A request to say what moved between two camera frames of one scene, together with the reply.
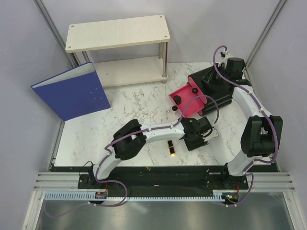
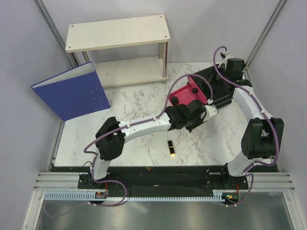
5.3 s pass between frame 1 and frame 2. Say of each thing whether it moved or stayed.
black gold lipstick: stayed
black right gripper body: stayed
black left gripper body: moved
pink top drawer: stayed
